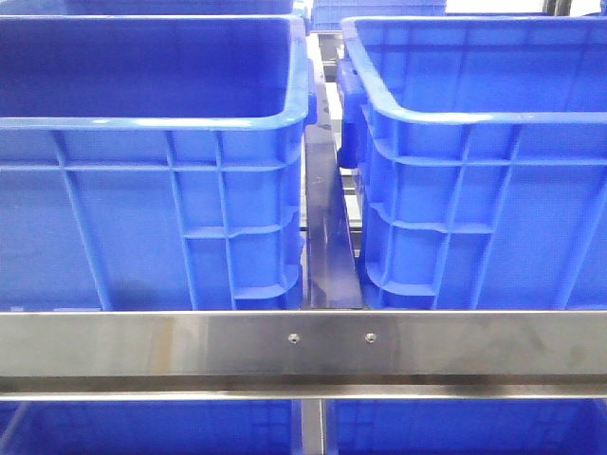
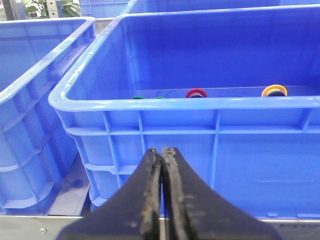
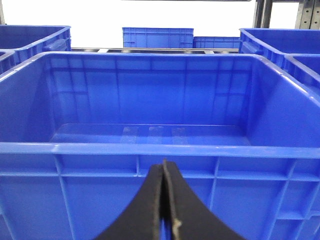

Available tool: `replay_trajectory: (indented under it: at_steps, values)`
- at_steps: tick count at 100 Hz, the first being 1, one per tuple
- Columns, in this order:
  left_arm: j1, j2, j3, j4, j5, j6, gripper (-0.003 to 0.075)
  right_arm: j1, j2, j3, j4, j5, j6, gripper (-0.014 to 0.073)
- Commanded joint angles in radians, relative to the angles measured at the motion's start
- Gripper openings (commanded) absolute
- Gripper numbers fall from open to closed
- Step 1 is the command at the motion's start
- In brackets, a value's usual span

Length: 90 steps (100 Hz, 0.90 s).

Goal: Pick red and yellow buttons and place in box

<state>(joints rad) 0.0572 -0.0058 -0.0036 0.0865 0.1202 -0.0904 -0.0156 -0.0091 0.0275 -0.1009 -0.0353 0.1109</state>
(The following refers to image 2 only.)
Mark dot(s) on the steel shelf rail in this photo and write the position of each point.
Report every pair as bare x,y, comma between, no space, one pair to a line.
47,227

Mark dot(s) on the far blue crate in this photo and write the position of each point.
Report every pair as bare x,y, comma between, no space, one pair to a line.
102,8

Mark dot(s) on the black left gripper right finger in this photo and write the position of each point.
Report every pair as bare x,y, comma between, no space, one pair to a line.
193,211

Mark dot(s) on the blue crate behind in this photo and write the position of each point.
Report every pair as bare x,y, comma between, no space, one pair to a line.
153,6

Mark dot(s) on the red button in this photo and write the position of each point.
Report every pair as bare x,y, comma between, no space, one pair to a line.
196,93

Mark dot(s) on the blue plastic crate left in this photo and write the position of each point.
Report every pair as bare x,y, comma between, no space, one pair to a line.
35,151

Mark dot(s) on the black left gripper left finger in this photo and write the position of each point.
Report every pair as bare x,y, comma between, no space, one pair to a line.
132,213

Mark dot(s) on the green plant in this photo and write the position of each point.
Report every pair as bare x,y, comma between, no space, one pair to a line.
44,9

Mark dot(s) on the blue plastic crate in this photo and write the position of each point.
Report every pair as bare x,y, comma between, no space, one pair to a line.
35,151
260,153

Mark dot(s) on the blue plastic crate centre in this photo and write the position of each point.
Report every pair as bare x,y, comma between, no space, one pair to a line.
260,153

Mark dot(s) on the yellow button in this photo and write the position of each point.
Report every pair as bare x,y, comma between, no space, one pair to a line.
275,90

